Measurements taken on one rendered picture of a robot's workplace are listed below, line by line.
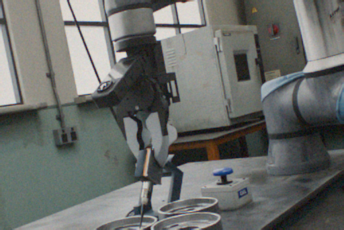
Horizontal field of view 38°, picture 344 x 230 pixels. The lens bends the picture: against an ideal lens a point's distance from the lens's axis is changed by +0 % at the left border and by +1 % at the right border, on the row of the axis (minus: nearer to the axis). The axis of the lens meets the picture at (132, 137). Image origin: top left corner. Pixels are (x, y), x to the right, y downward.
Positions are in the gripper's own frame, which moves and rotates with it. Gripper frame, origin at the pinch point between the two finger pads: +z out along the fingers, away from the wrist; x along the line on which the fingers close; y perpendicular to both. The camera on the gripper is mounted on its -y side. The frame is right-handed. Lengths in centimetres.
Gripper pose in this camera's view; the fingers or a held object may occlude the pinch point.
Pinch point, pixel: (150, 161)
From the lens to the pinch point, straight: 81.4
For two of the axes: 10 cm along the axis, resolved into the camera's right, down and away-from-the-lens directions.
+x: -8.0, 1.1, 6.0
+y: 5.8, -1.6, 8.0
